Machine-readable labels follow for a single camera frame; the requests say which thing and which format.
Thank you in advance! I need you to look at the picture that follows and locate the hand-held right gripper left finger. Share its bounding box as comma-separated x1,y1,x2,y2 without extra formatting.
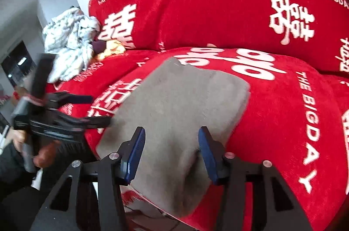
30,126,147,231

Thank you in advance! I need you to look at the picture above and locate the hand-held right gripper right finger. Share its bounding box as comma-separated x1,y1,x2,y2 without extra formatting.
198,126,313,231

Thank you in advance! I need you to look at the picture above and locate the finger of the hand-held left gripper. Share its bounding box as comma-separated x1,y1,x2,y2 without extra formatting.
79,115,113,130
62,93,95,106

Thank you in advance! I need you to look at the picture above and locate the grey knit sweater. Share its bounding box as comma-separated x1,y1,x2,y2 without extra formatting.
97,57,251,218

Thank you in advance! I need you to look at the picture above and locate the person's left hand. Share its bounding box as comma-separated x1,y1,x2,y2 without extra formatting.
11,129,63,168

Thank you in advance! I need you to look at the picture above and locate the white patterned crumpled cloth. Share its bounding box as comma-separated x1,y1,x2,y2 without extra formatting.
42,8,101,83

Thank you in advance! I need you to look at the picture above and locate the dark purple cloth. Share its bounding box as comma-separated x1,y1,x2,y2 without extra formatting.
91,40,106,55

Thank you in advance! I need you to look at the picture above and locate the yellow patterned cloth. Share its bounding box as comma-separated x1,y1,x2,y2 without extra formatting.
93,40,126,61

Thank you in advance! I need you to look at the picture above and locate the red printed sofa seat cover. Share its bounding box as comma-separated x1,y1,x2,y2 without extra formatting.
45,46,349,231

